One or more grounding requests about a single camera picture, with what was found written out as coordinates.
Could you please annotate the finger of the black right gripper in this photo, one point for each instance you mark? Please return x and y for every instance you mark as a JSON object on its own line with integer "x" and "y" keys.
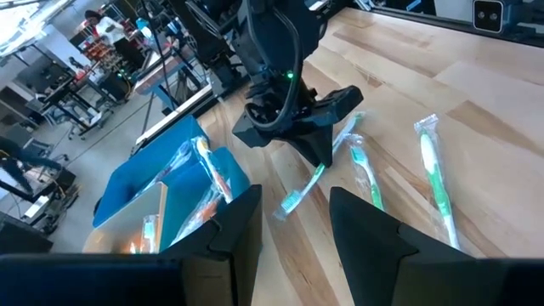
{"x": 326, "y": 146}
{"x": 310, "y": 146}

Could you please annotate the black aluminium crossbar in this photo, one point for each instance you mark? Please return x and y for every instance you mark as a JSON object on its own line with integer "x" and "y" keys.
{"x": 523, "y": 32}

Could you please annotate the green toothbrush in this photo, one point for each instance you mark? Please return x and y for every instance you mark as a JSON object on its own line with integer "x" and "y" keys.
{"x": 365, "y": 170}
{"x": 435, "y": 183}
{"x": 297, "y": 195}

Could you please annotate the black aluminium table frame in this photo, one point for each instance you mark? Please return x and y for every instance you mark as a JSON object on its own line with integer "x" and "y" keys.
{"x": 178, "y": 115}

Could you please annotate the white stereo camera box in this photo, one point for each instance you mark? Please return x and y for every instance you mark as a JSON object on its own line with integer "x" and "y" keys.
{"x": 488, "y": 16}

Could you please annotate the blue toothbrush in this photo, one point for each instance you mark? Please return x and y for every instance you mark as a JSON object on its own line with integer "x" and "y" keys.
{"x": 170, "y": 163}

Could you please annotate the small teal plastic bin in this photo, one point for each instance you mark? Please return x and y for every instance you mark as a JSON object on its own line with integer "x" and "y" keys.
{"x": 183, "y": 200}

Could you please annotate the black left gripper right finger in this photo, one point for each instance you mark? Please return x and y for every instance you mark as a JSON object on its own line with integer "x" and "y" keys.
{"x": 425, "y": 280}

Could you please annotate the person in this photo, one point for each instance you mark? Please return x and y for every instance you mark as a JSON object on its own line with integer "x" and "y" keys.
{"x": 110, "y": 34}

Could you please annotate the grey desk leg frame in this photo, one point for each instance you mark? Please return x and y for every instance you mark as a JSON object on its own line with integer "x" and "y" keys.
{"x": 170, "y": 74}

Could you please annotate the large blue plastic bin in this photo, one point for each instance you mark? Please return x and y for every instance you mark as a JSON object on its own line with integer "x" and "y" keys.
{"x": 136, "y": 170}

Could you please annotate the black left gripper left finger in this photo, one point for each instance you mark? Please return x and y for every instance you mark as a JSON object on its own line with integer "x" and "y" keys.
{"x": 127, "y": 280}

